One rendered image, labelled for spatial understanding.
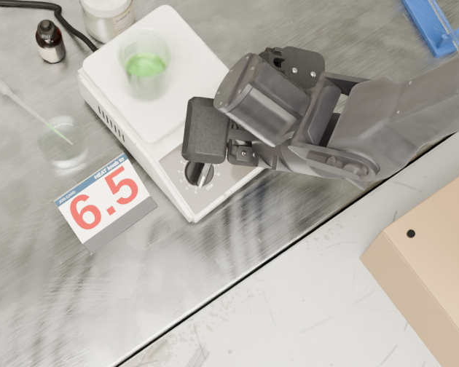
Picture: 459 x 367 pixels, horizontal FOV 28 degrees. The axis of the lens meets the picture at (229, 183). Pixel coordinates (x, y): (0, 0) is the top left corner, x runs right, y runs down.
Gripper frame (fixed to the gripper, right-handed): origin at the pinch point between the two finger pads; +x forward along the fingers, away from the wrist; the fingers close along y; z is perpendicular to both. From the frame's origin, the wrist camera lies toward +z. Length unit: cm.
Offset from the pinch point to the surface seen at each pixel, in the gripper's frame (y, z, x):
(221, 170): 1.6, -4.0, 4.0
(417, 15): -22.1, 16.9, 6.9
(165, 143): 8.2, -1.8, 4.2
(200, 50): 5.2, 8.4, 5.1
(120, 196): 11.0, -8.2, 8.8
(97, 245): 12.9, -13.6, 8.7
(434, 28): -23.8, 15.6, 5.7
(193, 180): 4.8, -5.3, 3.5
